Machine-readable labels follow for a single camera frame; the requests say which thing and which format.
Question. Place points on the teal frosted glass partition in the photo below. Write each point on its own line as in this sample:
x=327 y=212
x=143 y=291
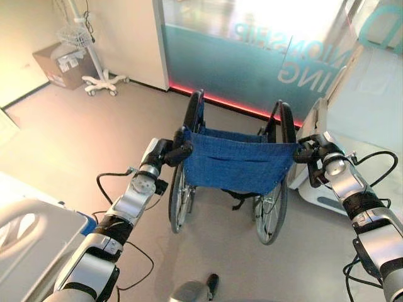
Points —
x=226 y=63

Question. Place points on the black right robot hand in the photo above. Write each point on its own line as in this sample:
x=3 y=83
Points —
x=310 y=150

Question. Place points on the brown cardboard box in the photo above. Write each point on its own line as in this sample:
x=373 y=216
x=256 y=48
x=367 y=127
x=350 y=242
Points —
x=72 y=78

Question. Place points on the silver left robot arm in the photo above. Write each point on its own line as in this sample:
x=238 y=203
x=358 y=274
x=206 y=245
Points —
x=124 y=204

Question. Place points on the blue fabric wheelchair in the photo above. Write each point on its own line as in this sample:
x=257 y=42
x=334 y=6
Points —
x=234 y=165

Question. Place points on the red light strip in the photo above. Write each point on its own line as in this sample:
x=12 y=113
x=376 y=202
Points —
x=239 y=108

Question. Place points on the white hospital bed with footboard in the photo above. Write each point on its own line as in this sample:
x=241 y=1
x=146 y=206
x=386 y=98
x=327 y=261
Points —
x=352 y=126

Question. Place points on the white hospital bed with rail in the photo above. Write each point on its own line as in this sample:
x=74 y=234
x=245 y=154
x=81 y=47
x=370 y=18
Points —
x=34 y=239

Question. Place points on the silver robot leg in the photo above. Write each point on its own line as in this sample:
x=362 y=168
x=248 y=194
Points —
x=190 y=292

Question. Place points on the white rolling stand with basket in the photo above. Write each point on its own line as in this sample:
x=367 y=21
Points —
x=102 y=80

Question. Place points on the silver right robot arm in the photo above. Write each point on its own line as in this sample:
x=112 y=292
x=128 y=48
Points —
x=362 y=201

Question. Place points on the dark robot foot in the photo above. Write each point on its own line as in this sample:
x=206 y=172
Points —
x=213 y=283

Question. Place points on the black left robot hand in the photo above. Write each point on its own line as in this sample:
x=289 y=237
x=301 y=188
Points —
x=170 y=152

